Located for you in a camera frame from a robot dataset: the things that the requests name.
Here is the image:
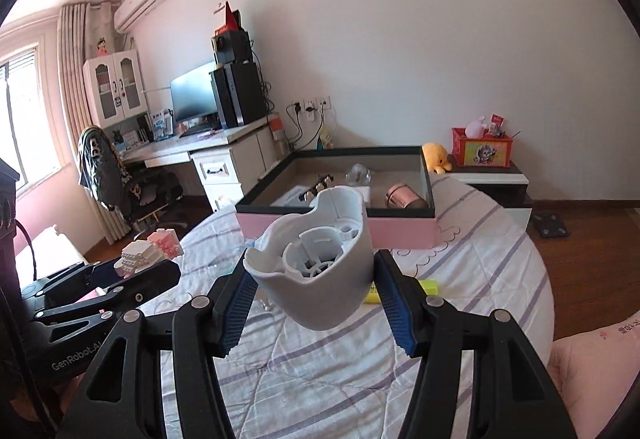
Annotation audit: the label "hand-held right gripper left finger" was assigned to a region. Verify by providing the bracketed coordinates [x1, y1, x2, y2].
[57, 264, 261, 439]

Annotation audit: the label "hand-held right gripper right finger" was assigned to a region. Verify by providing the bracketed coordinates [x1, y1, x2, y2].
[372, 249, 573, 439]

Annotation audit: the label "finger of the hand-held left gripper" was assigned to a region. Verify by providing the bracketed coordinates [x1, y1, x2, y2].
[34, 260, 182, 326]
[21, 260, 123, 309]

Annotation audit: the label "pink white block toy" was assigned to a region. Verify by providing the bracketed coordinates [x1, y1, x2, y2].
[115, 228, 182, 277]

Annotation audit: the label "yellow highlighter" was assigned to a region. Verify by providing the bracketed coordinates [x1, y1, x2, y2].
[364, 280, 442, 305]

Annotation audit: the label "white plastic cup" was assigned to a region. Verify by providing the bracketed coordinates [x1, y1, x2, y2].
[243, 186, 375, 331]

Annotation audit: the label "pink storage box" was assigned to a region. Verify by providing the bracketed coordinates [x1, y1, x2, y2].
[235, 146, 439, 250]

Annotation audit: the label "rose gold metal cup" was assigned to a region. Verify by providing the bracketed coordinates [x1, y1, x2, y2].
[385, 183, 430, 210]

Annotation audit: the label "clear glass bottle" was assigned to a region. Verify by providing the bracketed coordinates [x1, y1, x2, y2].
[346, 164, 372, 186]

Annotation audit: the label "black beaded hair clip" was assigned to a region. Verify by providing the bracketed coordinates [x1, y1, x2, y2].
[298, 174, 335, 202]

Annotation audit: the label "black office chair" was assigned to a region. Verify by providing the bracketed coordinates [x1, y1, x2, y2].
[77, 126, 190, 235]

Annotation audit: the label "striped white quilt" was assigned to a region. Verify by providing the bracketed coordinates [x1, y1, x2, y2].
[135, 176, 556, 439]

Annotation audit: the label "grey printed jacket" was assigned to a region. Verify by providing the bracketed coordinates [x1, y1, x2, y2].
[77, 126, 126, 212]

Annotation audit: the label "black keyboard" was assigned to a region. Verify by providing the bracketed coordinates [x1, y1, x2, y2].
[179, 124, 221, 138]

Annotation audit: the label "blue desk box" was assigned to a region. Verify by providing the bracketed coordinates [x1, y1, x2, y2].
[150, 108, 175, 140]

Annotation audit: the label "white desk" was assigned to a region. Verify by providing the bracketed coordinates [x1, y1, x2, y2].
[112, 116, 291, 214]

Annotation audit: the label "yellow octopus plush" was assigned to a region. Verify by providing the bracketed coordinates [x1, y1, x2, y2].
[421, 142, 453, 174]

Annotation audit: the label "window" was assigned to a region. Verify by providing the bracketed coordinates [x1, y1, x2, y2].
[0, 44, 66, 192]

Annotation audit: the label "black white low cabinet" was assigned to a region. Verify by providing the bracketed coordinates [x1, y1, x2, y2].
[445, 159, 533, 232]

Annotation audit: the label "black floor scale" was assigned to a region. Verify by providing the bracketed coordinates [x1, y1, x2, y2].
[531, 212, 572, 238]

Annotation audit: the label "red toy crate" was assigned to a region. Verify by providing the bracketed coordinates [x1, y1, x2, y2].
[451, 126, 513, 168]

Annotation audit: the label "beige curtain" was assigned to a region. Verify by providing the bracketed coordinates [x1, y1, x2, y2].
[56, 1, 131, 245]

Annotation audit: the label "black computer monitor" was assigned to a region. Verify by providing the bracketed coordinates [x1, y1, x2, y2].
[170, 61, 220, 130]

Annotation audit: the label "white glass-door cabinet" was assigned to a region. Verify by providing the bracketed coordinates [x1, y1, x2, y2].
[82, 50, 149, 128]

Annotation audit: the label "pink pillow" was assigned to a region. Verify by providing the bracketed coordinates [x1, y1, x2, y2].
[547, 309, 640, 439]

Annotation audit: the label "black computer tower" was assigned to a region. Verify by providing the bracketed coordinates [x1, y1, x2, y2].
[209, 61, 268, 128]

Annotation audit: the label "black speaker box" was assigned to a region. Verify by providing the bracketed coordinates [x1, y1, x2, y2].
[212, 28, 251, 66]

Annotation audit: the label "red paper bag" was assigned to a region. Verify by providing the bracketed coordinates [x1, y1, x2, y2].
[212, 1, 242, 36]

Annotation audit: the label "white air conditioner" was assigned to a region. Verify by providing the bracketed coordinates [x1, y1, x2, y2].
[114, 0, 172, 30]

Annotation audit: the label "white wall sockets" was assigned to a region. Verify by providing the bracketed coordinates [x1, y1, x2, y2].
[290, 95, 333, 112]

